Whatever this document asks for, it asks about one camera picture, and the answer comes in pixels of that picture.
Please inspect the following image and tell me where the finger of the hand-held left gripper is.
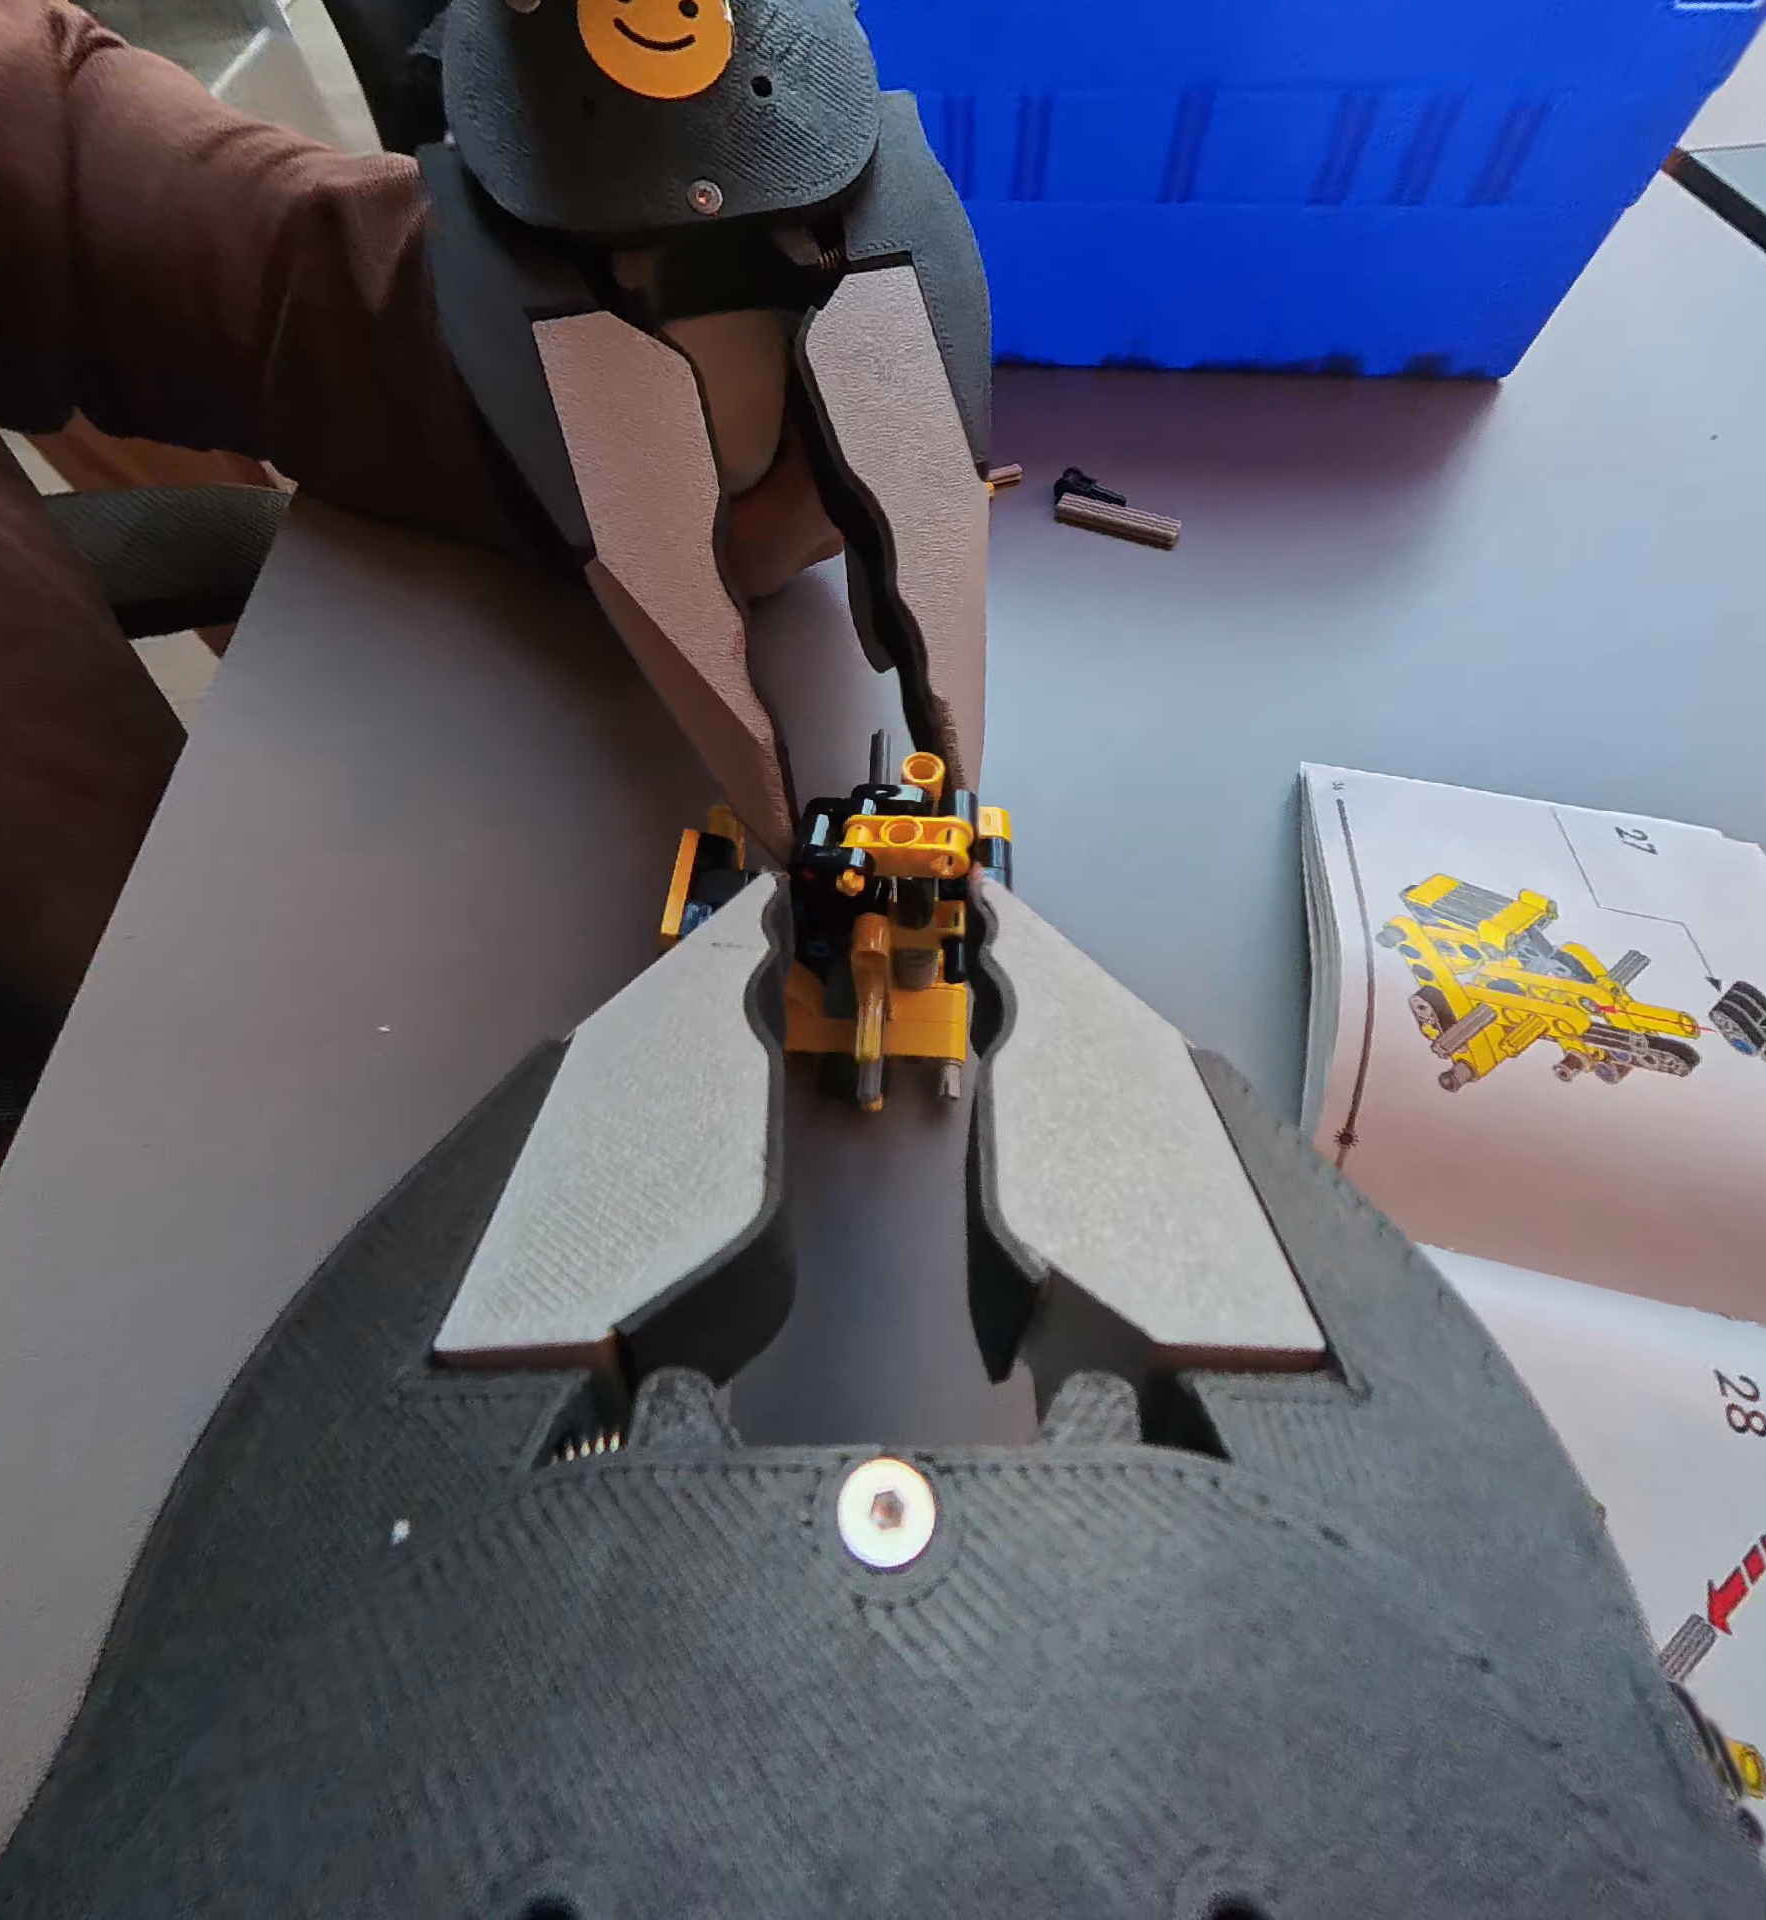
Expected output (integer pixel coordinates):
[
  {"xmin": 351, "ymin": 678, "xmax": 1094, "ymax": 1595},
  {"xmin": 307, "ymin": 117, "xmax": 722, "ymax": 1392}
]
[
  {"xmin": 794, "ymin": 262, "xmax": 993, "ymax": 812},
  {"xmin": 529, "ymin": 303, "xmax": 802, "ymax": 872}
]

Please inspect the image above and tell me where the person's left forearm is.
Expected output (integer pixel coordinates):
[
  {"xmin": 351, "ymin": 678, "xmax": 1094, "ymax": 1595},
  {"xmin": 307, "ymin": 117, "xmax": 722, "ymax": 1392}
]
[{"xmin": 0, "ymin": 0, "xmax": 593, "ymax": 560}]

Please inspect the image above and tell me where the brown lego axle piece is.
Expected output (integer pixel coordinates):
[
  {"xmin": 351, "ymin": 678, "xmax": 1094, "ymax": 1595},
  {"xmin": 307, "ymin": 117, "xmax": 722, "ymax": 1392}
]
[{"xmin": 1053, "ymin": 494, "xmax": 1185, "ymax": 552}]

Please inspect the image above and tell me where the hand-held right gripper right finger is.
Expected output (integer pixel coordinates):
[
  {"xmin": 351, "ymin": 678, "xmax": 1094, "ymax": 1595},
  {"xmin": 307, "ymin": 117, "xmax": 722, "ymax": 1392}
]
[{"xmin": 964, "ymin": 877, "xmax": 1343, "ymax": 1390}]

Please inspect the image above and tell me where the yellow black lego model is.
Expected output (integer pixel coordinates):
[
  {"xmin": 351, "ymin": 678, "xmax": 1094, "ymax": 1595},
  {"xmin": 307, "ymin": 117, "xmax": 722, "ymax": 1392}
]
[{"xmin": 658, "ymin": 730, "xmax": 1016, "ymax": 1114}]

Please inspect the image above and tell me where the blue plastic bin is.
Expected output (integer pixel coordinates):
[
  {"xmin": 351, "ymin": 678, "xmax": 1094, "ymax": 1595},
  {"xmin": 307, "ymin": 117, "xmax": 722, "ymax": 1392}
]
[{"xmin": 853, "ymin": 0, "xmax": 1766, "ymax": 380}]

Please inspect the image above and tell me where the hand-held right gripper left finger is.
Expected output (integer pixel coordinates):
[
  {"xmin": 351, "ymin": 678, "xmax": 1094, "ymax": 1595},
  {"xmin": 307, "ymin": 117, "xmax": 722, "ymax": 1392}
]
[{"xmin": 434, "ymin": 874, "xmax": 797, "ymax": 1390}]

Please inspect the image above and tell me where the person's brown clothed torso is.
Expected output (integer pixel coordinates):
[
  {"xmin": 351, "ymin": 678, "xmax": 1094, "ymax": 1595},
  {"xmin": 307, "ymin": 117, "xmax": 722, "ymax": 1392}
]
[{"xmin": 0, "ymin": 321, "xmax": 192, "ymax": 1336}]

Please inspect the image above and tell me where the lego instruction booklet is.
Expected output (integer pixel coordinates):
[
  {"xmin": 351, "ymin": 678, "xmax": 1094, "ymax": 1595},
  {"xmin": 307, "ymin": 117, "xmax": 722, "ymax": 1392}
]
[{"xmin": 1296, "ymin": 762, "xmax": 1766, "ymax": 1920}]

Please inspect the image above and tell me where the person's left hand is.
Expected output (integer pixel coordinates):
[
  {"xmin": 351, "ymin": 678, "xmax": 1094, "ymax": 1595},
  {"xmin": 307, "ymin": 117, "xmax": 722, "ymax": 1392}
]
[{"xmin": 719, "ymin": 442, "xmax": 850, "ymax": 604}]

